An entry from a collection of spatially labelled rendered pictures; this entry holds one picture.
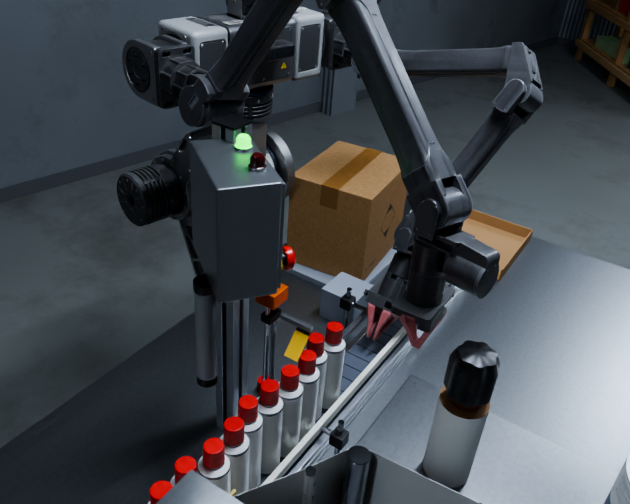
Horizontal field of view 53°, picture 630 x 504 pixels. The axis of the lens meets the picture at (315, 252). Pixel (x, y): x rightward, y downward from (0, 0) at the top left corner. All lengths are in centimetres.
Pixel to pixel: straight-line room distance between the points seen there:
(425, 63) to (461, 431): 80
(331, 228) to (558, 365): 67
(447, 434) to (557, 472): 29
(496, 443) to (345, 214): 69
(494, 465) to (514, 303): 64
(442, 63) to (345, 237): 52
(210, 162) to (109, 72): 327
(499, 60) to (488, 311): 70
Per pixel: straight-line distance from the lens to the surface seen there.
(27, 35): 391
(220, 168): 90
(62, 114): 410
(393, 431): 134
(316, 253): 177
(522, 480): 134
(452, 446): 119
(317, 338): 120
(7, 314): 317
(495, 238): 214
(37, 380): 280
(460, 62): 146
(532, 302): 189
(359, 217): 166
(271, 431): 115
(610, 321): 192
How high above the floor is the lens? 186
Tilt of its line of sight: 32 degrees down
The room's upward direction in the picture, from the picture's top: 5 degrees clockwise
